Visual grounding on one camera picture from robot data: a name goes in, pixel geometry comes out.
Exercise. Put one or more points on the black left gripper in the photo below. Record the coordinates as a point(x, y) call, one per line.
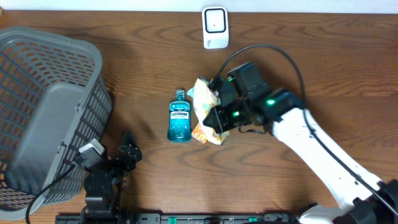
point(133, 154)

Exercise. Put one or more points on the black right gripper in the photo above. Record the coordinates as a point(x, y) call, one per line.
point(222, 124)

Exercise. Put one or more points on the orange tissue pack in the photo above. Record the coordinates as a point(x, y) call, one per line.
point(199, 134)

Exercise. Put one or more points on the yellow snack bag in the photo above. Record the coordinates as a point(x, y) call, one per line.
point(203, 102)

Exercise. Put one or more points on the blue Listerine mouthwash bottle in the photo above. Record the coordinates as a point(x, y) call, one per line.
point(179, 118)

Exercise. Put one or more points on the teal wet wipes pack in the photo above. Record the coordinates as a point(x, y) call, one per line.
point(190, 92)

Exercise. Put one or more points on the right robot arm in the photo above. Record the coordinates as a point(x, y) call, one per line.
point(362, 197)

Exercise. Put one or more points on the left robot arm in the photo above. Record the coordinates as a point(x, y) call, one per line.
point(104, 183)

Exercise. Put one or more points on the grey plastic shopping basket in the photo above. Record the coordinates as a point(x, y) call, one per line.
point(53, 101)

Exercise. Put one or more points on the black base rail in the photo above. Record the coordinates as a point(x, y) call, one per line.
point(156, 218)

